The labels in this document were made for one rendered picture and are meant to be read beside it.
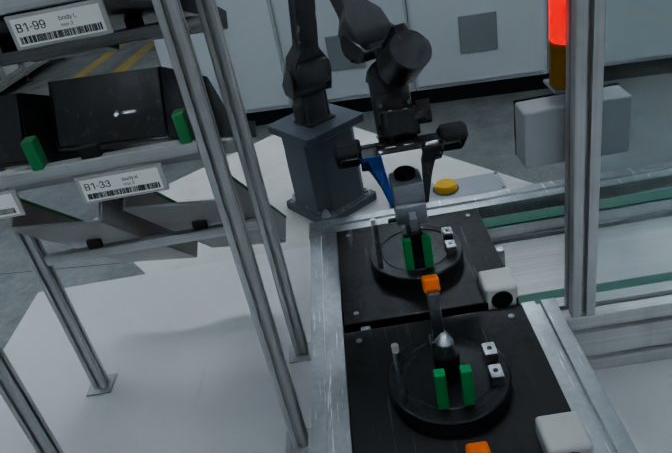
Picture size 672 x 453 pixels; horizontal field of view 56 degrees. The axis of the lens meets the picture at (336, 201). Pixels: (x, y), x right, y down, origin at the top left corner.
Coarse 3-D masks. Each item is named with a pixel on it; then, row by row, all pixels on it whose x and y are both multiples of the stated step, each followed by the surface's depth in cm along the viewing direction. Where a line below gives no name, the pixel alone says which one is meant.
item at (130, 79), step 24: (120, 72) 64; (144, 72) 64; (168, 72) 65; (72, 96) 66; (96, 96) 65; (120, 96) 65; (144, 96) 64; (168, 96) 65; (216, 96) 78; (72, 120) 66; (96, 120) 66; (120, 120) 65; (144, 120) 64; (168, 120) 64; (216, 120) 77; (72, 144) 66; (120, 144) 65; (144, 144) 72
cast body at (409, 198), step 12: (396, 168) 88; (408, 168) 88; (396, 180) 87; (408, 180) 87; (420, 180) 86; (396, 192) 86; (408, 192) 86; (420, 192) 86; (396, 204) 87; (408, 204) 87; (420, 204) 87; (396, 216) 88; (408, 216) 88; (420, 216) 88
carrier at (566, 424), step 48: (384, 336) 82; (432, 336) 76; (480, 336) 79; (528, 336) 77; (384, 384) 75; (432, 384) 71; (480, 384) 70; (528, 384) 71; (384, 432) 69; (432, 432) 68; (480, 432) 67; (528, 432) 66; (576, 432) 62
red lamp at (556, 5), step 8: (552, 0) 64; (560, 0) 64; (552, 8) 65; (560, 8) 64; (552, 16) 65; (560, 16) 64; (552, 24) 66; (560, 24) 65; (552, 32) 66; (560, 32) 65; (552, 40) 67; (560, 40) 66
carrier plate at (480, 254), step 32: (384, 224) 105; (448, 224) 102; (480, 224) 100; (352, 256) 99; (480, 256) 93; (352, 288) 92; (384, 288) 91; (448, 288) 88; (352, 320) 86; (384, 320) 85; (416, 320) 85
